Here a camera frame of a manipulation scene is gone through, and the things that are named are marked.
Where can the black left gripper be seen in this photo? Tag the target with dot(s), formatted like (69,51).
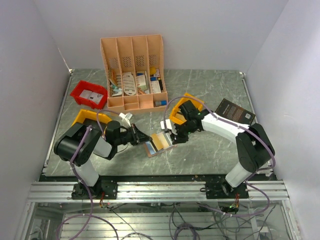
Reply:
(137,136)

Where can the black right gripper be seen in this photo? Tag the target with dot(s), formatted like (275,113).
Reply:
(178,138)

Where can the pink leather card holder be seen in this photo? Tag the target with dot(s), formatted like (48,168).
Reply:
(151,152)

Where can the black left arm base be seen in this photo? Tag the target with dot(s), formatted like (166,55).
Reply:
(102,189)

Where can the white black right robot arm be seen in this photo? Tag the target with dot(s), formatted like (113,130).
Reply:
(254,148)

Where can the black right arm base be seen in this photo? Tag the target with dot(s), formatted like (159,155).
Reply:
(221,190)

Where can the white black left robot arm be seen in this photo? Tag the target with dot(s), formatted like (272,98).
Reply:
(78,144)

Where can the cards in red bin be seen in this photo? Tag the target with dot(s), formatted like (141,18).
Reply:
(91,96)

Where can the blue grey cylinder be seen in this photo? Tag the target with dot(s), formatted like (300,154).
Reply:
(160,103)

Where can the white oval perforated board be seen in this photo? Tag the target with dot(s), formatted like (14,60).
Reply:
(129,85)

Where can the white box in organizer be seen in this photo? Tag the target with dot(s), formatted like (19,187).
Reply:
(141,82)

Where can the black book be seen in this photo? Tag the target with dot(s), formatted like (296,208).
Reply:
(234,112)

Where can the red plastic bin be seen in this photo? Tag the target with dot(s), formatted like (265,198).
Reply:
(92,87)

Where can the peach plastic desk organizer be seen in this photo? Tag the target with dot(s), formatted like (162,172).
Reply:
(141,54)

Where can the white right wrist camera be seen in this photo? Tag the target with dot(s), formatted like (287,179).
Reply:
(167,125)

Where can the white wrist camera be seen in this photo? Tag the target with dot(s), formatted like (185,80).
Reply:
(167,125)
(125,119)

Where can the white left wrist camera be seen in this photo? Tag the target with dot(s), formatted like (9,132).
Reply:
(125,119)

